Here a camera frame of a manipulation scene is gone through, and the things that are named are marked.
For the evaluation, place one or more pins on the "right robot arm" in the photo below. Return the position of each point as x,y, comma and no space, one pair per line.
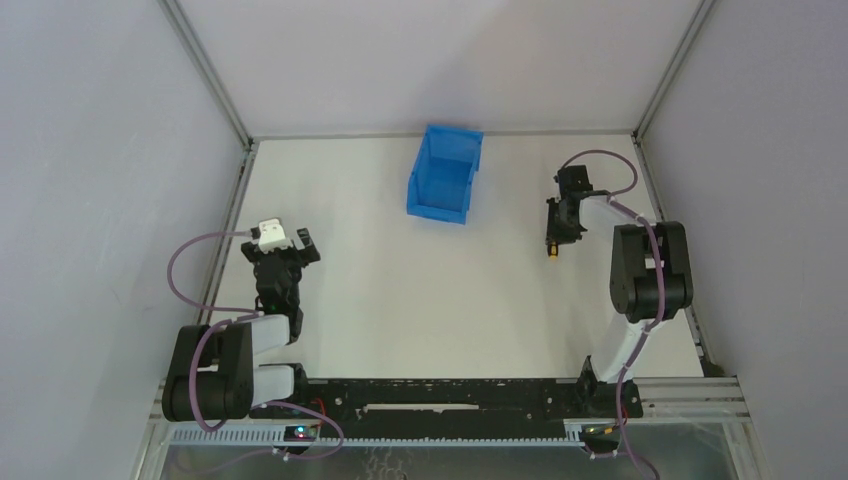
650,277

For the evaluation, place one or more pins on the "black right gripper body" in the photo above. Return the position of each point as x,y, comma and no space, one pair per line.
563,225

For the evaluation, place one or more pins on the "black yellow screwdriver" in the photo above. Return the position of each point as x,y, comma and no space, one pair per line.
552,252

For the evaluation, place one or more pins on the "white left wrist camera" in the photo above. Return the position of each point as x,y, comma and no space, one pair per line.
271,235

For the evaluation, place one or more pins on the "blue plastic bin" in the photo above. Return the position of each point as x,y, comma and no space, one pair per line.
440,183

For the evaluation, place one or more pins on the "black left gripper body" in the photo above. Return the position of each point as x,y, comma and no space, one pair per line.
279,256

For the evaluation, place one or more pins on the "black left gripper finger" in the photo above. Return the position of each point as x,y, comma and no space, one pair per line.
308,252
250,250

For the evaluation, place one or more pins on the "grey slotted cable duct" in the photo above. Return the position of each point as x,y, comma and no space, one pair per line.
256,435

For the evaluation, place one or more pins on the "small electronics board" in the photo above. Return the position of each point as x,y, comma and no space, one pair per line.
301,433

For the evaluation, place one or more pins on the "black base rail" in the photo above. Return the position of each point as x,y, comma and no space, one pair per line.
409,407

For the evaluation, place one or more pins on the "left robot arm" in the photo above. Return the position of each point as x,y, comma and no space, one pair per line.
214,374

